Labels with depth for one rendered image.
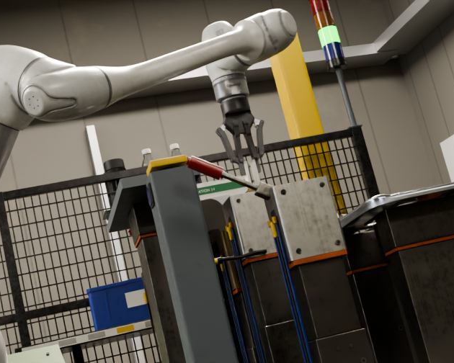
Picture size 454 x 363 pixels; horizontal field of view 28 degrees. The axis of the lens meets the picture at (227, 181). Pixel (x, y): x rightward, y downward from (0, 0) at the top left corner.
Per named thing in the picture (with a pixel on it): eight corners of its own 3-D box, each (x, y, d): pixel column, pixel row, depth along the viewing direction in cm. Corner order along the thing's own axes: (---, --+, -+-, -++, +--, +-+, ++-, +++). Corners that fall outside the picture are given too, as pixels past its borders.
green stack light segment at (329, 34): (342, 39, 326) (338, 24, 327) (325, 42, 324) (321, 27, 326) (336, 47, 332) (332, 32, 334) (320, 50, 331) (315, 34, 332)
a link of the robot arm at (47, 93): (112, 65, 198) (70, 52, 206) (50, 78, 185) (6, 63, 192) (109, 122, 203) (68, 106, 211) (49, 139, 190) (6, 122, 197)
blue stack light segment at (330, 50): (347, 55, 325) (342, 39, 326) (329, 58, 323) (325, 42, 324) (341, 63, 331) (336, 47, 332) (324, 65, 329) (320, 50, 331)
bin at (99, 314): (194, 308, 272) (185, 266, 275) (94, 331, 268) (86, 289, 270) (192, 313, 288) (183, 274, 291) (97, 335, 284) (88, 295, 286)
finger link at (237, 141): (238, 119, 234) (233, 119, 234) (244, 161, 232) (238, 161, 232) (236, 124, 238) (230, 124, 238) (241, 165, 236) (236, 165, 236)
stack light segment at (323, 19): (338, 24, 327) (334, 9, 329) (321, 27, 326) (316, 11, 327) (332, 32, 334) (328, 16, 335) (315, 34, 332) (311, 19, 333)
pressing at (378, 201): (509, 176, 133) (506, 166, 133) (369, 205, 128) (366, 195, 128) (281, 299, 264) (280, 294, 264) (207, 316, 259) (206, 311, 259)
